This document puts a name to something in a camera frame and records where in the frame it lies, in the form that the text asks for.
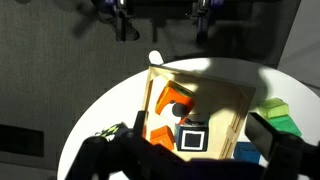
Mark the wooden tray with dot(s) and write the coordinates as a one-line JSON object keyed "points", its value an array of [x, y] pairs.
{"points": [[216, 96]]}

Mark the purple clamp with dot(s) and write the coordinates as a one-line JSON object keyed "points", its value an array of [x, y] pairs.
{"points": [[121, 20], [201, 20]]}

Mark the black green checkered block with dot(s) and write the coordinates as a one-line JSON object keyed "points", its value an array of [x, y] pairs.
{"points": [[111, 130]]}

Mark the blue block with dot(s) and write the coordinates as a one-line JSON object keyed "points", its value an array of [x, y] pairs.
{"points": [[246, 151]]}

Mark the large orange cube black circle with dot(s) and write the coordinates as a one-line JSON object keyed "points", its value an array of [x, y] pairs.
{"points": [[166, 98]]}

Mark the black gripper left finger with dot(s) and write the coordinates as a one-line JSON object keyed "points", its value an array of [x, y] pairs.
{"points": [[140, 121]]}

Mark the lime green block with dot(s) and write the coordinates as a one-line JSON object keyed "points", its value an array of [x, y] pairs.
{"points": [[273, 108]]}

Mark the dark blue patterned cube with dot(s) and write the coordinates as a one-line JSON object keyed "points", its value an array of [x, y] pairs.
{"points": [[191, 140]]}

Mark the small orange block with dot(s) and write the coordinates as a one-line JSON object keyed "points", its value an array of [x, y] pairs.
{"points": [[161, 136]]}

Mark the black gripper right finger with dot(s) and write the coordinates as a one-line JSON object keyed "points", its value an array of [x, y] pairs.
{"points": [[263, 135]]}

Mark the white table base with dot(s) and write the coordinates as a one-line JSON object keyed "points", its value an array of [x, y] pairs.
{"points": [[155, 57]]}

